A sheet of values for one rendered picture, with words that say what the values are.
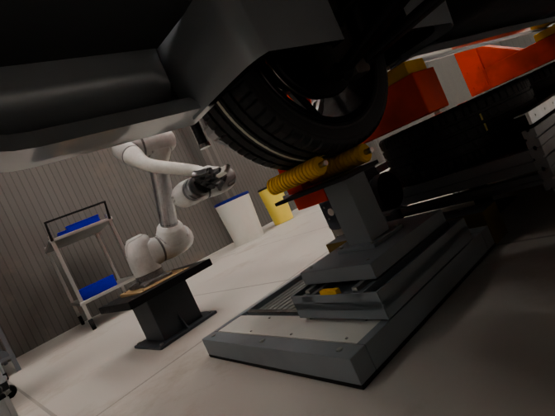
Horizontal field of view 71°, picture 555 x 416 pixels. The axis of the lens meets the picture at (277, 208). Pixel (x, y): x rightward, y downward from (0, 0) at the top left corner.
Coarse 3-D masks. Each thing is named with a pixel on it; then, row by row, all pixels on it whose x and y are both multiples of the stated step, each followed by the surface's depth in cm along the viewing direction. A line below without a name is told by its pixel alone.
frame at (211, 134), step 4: (312, 100) 152; (316, 100) 149; (320, 100) 147; (312, 104) 150; (316, 104) 147; (320, 104) 146; (316, 108) 146; (320, 108) 146; (320, 112) 147; (200, 120) 122; (204, 124) 121; (204, 128) 122; (208, 128) 120; (208, 132) 121; (212, 132) 119; (208, 136) 122; (212, 136) 121; (216, 136) 121; (216, 140) 123; (220, 140) 123; (224, 144) 124; (228, 144) 124; (236, 152) 127; (260, 164) 131
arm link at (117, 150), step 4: (136, 140) 190; (140, 140) 192; (120, 144) 186; (124, 144) 186; (128, 144) 185; (132, 144) 186; (136, 144) 190; (140, 144) 191; (144, 144) 192; (112, 148) 190; (116, 148) 187; (120, 148) 185; (124, 148) 184; (140, 148) 191; (144, 148) 193; (112, 152) 192; (116, 152) 186; (120, 152) 185; (144, 152) 193; (116, 156) 188; (120, 156) 185; (120, 160) 188
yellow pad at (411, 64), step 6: (414, 60) 146; (420, 60) 149; (396, 66) 144; (402, 66) 142; (408, 66) 143; (414, 66) 145; (420, 66) 148; (390, 72) 147; (396, 72) 145; (402, 72) 143; (408, 72) 142; (390, 78) 148; (396, 78) 146; (390, 84) 149
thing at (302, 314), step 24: (432, 240) 122; (456, 240) 121; (408, 264) 105; (432, 264) 111; (312, 288) 119; (336, 288) 109; (360, 288) 103; (384, 288) 98; (408, 288) 103; (312, 312) 119; (336, 312) 110; (360, 312) 103; (384, 312) 96
